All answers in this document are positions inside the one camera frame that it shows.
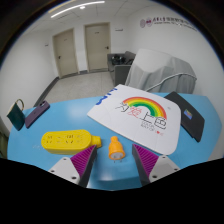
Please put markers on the purple smartphone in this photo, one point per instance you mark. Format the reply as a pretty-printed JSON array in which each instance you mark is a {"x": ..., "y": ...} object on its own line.
[{"x": 36, "y": 114}]

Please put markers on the round ceiling light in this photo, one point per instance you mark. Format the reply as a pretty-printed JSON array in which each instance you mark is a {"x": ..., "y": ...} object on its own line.
[{"x": 82, "y": 7}]

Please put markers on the grey cloth-covered furniture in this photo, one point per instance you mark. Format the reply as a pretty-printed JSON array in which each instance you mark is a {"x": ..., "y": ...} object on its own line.
[{"x": 160, "y": 71}]

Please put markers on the beige door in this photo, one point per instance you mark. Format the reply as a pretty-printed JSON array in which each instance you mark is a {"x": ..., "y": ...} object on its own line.
[
  {"x": 97, "y": 46},
  {"x": 66, "y": 53}
]

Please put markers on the dark green mug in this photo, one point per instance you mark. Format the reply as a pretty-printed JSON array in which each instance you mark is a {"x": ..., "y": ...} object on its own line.
[{"x": 15, "y": 118}]

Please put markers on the orange charger plug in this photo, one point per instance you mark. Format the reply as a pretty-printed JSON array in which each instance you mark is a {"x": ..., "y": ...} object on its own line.
[{"x": 116, "y": 148}]

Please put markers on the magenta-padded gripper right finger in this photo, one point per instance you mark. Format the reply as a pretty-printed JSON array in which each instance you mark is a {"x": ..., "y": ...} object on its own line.
[{"x": 163, "y": 168}]

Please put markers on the grey sofa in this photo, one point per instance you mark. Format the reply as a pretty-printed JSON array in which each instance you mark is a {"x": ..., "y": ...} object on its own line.
[{"x": 120, "y": 73}]

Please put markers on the black bag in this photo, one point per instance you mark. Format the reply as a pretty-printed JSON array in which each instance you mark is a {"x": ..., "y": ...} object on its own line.
[{"x": 121, "y": 59}]

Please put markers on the black notebook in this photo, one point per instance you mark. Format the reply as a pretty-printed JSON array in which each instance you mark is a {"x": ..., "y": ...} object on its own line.
[{"x": 191, "y": 125}]

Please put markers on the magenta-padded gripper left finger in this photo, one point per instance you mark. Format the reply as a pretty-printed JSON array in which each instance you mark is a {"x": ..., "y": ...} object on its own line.
[{"x": 65, "y": 170}]

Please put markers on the wall lettering sign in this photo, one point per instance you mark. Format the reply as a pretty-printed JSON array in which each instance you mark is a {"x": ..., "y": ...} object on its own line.
[{"x": 166, "y": 22}]

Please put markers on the long ceiling light strip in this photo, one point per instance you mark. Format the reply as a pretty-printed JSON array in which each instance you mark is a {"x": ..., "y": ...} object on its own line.
[{"x": 76, "y": 8}]

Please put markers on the yellow power strip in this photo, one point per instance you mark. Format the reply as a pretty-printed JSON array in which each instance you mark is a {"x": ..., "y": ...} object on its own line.
[{"x": 65, "y": 141}]

